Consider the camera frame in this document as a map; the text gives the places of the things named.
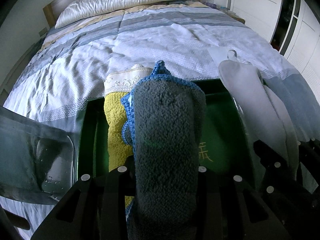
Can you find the grey sock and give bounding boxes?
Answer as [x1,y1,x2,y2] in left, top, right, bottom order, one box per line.
[219,60,299,179]

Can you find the grey blue-trimmed cloth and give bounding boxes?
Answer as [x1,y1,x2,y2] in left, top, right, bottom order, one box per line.
[121,61,206,239]

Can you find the yellow white towel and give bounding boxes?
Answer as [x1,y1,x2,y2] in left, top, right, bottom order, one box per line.
[103,64,154,208]

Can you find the green tray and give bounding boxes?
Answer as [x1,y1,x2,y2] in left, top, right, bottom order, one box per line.
[78,79,254,182]

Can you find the white sliding wardrobe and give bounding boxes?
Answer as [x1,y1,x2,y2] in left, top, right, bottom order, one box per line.
[228,0,319,92]

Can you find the right wooden nightstand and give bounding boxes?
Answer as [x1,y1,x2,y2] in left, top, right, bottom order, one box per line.
[222,9,245,24]

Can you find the striped blue bed cover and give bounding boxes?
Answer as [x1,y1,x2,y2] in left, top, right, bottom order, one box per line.
[1,3,319,239]

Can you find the dark glass jar wooden lid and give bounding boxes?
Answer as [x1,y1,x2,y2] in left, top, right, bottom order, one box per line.
[1,107,78,205]

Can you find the left wall socket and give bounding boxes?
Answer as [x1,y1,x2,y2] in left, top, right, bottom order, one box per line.
[39,27,48,36]

